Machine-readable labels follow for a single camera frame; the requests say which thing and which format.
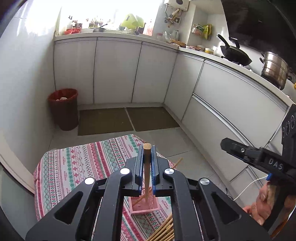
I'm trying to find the pink perforated utensil holder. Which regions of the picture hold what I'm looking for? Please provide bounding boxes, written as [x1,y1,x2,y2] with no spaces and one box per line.
[128,187,160,215]

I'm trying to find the white kitchen cabinets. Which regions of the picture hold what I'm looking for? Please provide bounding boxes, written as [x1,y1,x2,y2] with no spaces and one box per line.
[54,33,293,205]

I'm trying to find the red rimmed trash bin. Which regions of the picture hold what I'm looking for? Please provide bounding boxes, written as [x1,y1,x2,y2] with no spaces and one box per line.
[47,88,79,131]

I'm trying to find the stainless steel steamer pot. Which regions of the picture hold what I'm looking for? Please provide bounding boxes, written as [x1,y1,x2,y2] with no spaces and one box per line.
[259,51,292,90]

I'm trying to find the red basin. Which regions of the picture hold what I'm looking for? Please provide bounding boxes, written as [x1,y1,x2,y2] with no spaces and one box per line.
[64,28,81,35]

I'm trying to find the white wall water heater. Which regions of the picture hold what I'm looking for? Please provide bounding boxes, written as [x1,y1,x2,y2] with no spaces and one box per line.
[164,0,189,11]

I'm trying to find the white electric kettle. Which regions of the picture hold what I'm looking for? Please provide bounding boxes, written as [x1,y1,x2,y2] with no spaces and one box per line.
[171,30,179,41]

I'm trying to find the dark floor mat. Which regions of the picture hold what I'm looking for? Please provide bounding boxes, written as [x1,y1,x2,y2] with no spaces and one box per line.
[126,107,179,132]
[78,108,133,136]

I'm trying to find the white power cable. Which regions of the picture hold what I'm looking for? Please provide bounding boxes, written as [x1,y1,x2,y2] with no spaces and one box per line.
[233,174,269,202]

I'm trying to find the wooden chopstick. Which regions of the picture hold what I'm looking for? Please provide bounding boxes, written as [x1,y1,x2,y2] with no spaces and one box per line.
[151,223,174,241]
[147,214,174,240]
[160,230,175,241]
[144,143,152,208]
[172,157,183,169]
[132,187,152,206]

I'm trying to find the black wok pan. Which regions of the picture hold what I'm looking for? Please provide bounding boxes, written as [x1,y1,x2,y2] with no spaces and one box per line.
[217,34,252,66]

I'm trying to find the person right hand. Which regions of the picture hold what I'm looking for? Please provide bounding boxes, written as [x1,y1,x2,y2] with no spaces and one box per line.
[242,181,296,227]

